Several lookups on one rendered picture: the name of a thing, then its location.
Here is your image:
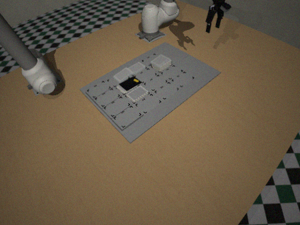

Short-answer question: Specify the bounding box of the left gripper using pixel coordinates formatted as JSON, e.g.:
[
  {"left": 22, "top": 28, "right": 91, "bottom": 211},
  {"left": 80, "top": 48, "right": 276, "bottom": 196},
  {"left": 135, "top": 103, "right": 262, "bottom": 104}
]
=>
[{"left": 206, "top": 0, "right": 225, "bottom": 33}]

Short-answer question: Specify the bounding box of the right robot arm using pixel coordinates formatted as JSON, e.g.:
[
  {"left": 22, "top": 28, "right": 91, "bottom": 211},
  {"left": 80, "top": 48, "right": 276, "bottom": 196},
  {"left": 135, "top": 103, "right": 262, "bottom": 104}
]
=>
[{"left": 0, "top": 14, "right": 59, "bottom": 95}]

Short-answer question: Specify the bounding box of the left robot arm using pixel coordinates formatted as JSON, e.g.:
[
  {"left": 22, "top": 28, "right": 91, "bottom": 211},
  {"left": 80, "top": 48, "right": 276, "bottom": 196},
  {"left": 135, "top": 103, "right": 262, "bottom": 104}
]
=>
[{"left": 138, "top": 0, "right": 231, "bottom": 41}]

